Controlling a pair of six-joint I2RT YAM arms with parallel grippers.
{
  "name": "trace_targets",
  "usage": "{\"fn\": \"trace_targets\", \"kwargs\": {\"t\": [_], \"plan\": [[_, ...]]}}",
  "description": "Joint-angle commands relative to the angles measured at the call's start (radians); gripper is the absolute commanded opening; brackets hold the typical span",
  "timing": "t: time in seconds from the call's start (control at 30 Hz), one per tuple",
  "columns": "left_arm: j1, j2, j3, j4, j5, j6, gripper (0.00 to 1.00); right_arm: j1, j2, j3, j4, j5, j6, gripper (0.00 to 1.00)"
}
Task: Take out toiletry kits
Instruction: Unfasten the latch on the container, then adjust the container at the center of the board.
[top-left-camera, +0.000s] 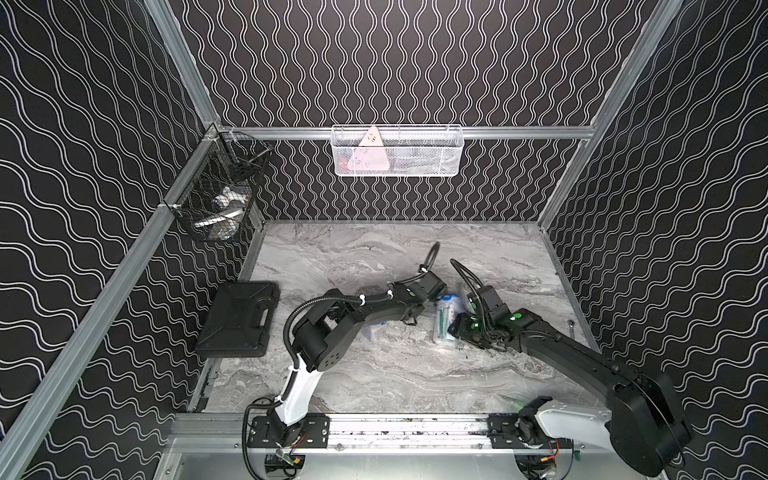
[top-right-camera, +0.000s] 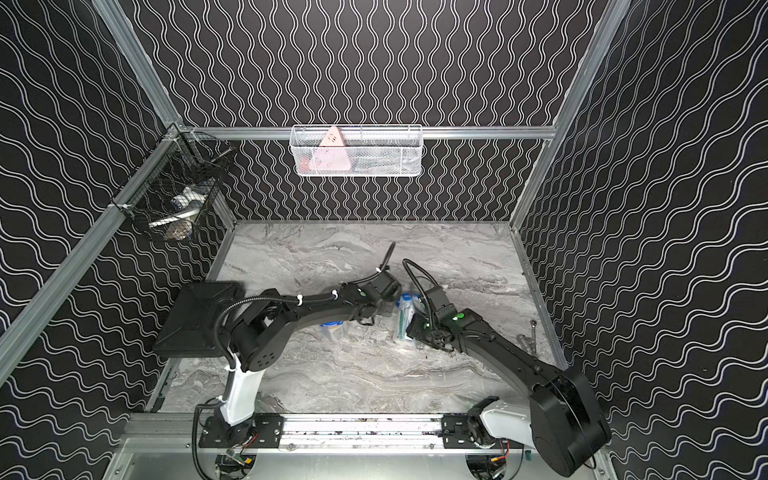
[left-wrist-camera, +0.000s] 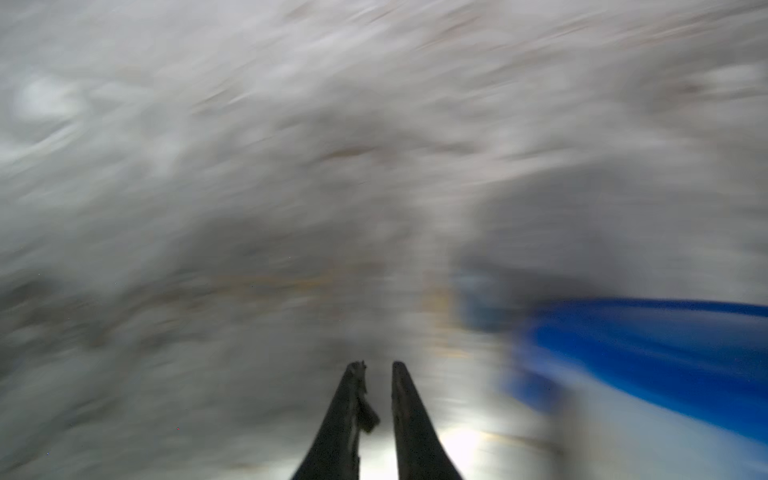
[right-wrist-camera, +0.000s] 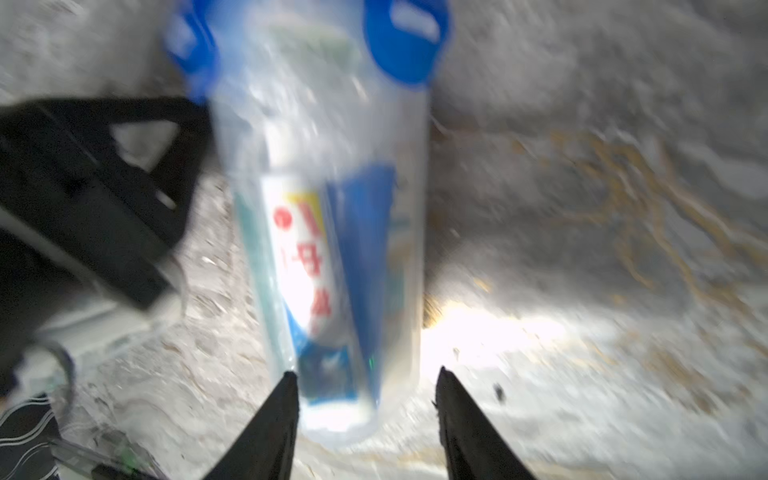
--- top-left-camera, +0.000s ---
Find black plastic carry case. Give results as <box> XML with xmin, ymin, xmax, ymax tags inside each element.
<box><xmin>195</xmin><ymin>281</ymin><xmax>280</xmax><ymax>359</ymax></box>

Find black wire wall basket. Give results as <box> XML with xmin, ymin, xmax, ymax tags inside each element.
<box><xmin>171</xmin><ymin>130</ymin><xmax>275</xmax><ymax>243</ymax></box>

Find white wire wall basket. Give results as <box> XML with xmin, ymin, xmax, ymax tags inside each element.
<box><xmin>329</xmin><ymin>124</ymin><xmax>465</xmax><ymax>177</ymax></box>

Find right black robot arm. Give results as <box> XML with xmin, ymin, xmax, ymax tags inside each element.
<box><xmin>448</xmin><ymin>286</ymin><xmax>693</xmax><ymax>477</ymax></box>

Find clear jar toiletry kit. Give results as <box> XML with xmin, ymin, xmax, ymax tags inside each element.
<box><xmin>433</xmin><ymin>294</ymin><xmax>464</xmax><ymax>346</ymax></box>

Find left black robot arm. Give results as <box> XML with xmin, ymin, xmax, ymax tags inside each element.
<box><xmin>269</xmin><ymin>270</ymin><xmax>446</xmax><ymax>428</ymax></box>

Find pink triangular card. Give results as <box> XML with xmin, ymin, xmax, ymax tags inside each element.
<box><xmin>346</xmin><ymin>126</ymin><xmax>391</xmax><ymax>175</ymax></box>

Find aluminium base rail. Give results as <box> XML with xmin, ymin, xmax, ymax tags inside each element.
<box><xmin>169</xmin><ymin>403</ymin><xmax>614</xmax><ymax>455</ymax></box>

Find clear jar blue lid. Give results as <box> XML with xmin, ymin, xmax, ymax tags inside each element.
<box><xmin>361</xmin><ymin>322</ymin><xmax>387</xmax><ymax>342</ymax></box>

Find white items in black basket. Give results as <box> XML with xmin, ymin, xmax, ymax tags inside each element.
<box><xmin>193</xmin><ymin>186</ymin><xmax>252</xmax><ymax>241</ymax></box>

